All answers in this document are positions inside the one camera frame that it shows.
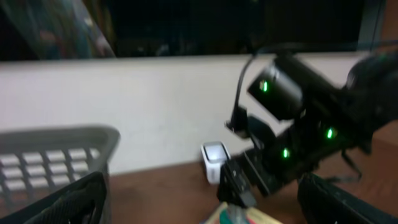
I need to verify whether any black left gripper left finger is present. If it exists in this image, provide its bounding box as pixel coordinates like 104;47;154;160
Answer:
1;171;108;224

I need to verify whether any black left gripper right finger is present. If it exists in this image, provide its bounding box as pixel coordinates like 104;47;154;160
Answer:
297;173;397;224

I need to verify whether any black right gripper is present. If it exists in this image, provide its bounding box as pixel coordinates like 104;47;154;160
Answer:
216;114;355;209

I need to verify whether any yellow snack bag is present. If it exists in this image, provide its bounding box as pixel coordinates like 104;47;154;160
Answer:
201;202;282;224

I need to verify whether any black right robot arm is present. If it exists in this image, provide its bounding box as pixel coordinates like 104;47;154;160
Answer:
217;52;397;207

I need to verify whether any white barcode scanner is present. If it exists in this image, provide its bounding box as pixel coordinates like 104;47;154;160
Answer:
201;141;231;185

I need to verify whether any grey plastic basket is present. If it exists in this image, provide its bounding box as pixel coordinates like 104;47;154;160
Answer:
1;126;120;217

